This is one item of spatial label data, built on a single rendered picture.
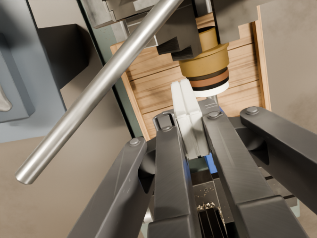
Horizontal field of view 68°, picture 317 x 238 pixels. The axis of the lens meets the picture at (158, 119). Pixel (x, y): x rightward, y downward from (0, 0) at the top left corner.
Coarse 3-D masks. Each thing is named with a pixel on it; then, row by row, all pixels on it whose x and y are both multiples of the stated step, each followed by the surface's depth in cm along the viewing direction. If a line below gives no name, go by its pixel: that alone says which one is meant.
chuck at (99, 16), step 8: (88, 0) 29; (96, 0) 28; (104, 0) 27; (144, 0) 24; (152, 0) 24; (88, 8) 31; (96, 8) 29; (104, 8) 27; (136, 8) 25; (144, 8) 24; (88, 16) 34; (96, 16) 30; (104, 16) 28; (112, 16) 27; (96, 24) 31; (104, 24) 29
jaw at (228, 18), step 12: (216, 0) 35; (228, 0) 35; (240, 0) 35; (252, 0) 34; (264, 0) 34; (216, 12) 36; (228, 12) 35; (240, 12) 35; (252, 12) 35; (216, 24) 38; (228, 24) 36; (240, 24) 36; (228, 36) 37
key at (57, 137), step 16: (160, 0) 15; (176, 0) 15; (160, 16) 15; (144, 32) 14; (128, 48) 14; (112, 64) 14; (128, 64) 15; (96, 80) 14; (112, 80) 14; (80, 96) 14; (96, 96) 14; (80, 112) 14; (64, 128) 14; (48, 144) 14; (64, 144) 15; (32, 160) 14; (48, 160) 14; (16, 176) 14; (32, 176) 14
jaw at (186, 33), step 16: (112, 0) 27; (128, 0) 26; (128, 16) 27; (144, 16) 27; (176, 16) 31; (192, 16) 34; (160, 32) 28; (176, 32) 31; (192, 32) 34; (144, 48) 29; (160, 48) 33; (176, 48) 32; (192, 48) 34
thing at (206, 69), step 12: (204, 36) 36; (216, 36) 38; (204, 48) 37; (216, 48) 36; (180, 60) 38; (192, 60) 37; (204, 60) 37; (216, 60) 37; (228, 60) 39; (192, 72) 38; (204, 72) 38; (216, 72) 38; (228, 72) 40; (192, 84) 40; (204, 84) 39; (216, 84) 39
